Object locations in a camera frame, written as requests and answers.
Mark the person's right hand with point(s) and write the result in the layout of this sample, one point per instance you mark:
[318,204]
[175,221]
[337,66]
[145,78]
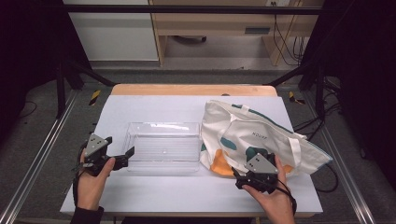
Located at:
[277,202]

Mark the white table mat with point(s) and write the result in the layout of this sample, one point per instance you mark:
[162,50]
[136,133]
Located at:
[155,193]

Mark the white printed tote bag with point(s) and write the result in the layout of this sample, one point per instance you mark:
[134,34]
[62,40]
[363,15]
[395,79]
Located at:
[264,130]

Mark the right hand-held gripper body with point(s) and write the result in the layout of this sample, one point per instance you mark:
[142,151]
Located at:
[261,174]

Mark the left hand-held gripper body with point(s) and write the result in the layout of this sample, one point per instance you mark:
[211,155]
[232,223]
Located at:
[95,155]

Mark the clear plastic container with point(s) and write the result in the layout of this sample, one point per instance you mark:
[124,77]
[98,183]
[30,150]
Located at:
[162,146]

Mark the black horizontal bar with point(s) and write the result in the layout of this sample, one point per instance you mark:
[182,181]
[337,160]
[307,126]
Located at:
[186,9]

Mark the person's left hand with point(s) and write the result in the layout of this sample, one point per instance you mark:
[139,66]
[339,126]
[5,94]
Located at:
[91,188]

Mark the black curtain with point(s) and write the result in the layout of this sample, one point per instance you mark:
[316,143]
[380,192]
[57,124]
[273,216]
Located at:
[28,46]
[364,62]

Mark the white cabinet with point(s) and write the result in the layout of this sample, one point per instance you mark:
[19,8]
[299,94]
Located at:
[115,37]

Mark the yellow black tape marker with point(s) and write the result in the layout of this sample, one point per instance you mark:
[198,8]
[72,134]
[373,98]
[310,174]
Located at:
[294,98]
[95,97]

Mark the black metal stand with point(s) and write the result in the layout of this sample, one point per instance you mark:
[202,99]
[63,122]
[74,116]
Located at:
[320,93]
[60,93]

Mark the light wooden desk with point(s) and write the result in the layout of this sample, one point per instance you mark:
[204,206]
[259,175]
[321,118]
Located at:
[211,23]

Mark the wooden table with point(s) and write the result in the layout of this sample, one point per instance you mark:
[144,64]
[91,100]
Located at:
[186,90]

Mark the aluminium rail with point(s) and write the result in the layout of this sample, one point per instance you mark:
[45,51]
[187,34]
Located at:
[342,168]
[34,161]

